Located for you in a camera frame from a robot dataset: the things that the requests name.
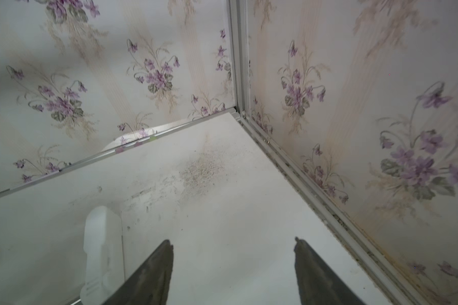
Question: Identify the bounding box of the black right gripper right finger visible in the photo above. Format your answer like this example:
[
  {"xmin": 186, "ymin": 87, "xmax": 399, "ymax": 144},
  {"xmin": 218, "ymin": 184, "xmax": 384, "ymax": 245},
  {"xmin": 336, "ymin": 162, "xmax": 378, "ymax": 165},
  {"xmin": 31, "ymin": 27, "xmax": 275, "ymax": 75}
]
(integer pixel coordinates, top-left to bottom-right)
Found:
[{"xmin": 294, "ymin": 237, "xmax": 364, "ymax": 305}]

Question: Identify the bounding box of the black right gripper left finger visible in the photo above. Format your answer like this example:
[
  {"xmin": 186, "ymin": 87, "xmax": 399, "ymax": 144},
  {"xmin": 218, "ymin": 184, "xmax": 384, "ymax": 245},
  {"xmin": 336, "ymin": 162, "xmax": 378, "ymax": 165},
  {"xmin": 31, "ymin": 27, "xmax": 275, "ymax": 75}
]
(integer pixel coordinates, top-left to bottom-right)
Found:
[{"xmin": 104, "ymin": 240, "xmax": 174, "ymax": 305}]

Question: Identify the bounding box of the white and steel drying rack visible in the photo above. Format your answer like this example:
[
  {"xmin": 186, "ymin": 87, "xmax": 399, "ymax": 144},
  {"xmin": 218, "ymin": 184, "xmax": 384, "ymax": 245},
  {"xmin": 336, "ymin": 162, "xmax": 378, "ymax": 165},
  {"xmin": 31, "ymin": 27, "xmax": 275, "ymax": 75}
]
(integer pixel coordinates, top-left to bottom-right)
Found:
[{"xmin": 70, "ymin": 206, "xmax": 125, "ymax": 304}]

